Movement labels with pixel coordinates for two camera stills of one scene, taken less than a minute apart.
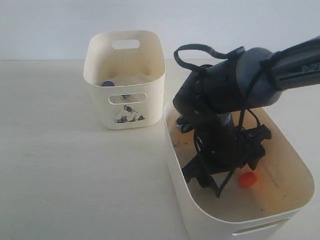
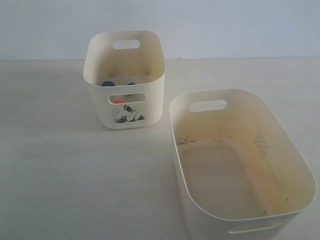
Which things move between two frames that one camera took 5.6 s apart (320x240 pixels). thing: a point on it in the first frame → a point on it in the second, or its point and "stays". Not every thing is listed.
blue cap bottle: [108, 83] stays
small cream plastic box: [126, 70] stays
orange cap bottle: [247, 179] → [116, 101]
